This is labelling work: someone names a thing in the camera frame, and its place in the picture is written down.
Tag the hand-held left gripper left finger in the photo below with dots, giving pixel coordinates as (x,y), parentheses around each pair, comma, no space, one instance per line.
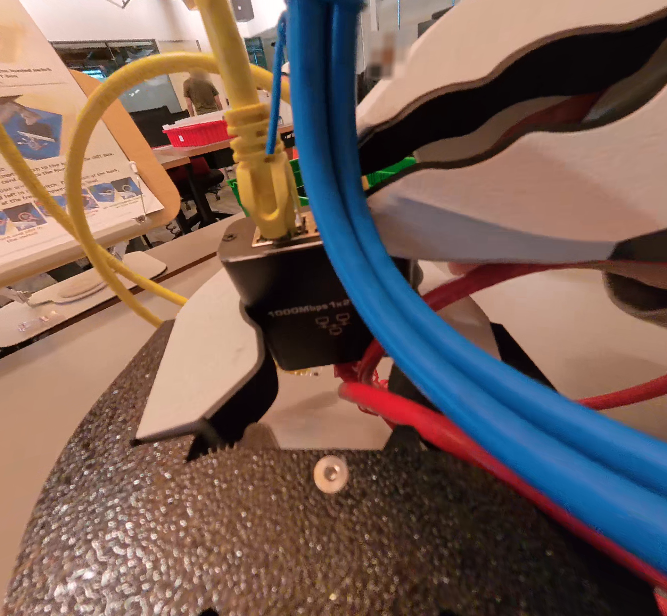
(208,360)

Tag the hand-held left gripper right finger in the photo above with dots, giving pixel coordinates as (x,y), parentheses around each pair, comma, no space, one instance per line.
(464,324)

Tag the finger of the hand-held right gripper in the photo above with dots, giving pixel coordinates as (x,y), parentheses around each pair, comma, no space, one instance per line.
(521,11)
(521,183)

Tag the black ethernet splitter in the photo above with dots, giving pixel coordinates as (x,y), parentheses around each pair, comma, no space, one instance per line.
(292,282)

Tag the green plastic bin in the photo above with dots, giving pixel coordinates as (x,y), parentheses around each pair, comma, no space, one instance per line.
(391,170)

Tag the person's right hand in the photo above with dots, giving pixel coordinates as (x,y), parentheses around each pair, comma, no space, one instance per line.
(641,298)

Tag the dark office chair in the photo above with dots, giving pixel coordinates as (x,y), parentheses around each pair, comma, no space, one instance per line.
(195,180)

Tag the wooden work table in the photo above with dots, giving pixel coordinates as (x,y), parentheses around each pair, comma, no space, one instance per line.
(177,154)

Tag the red plastic bin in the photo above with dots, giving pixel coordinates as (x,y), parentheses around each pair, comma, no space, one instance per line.
(195,135)

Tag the printed instruction sheet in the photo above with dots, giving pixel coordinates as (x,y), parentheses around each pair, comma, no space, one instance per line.
(36,68)

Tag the black wall speaker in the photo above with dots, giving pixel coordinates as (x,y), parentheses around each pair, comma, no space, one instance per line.
(243,7)

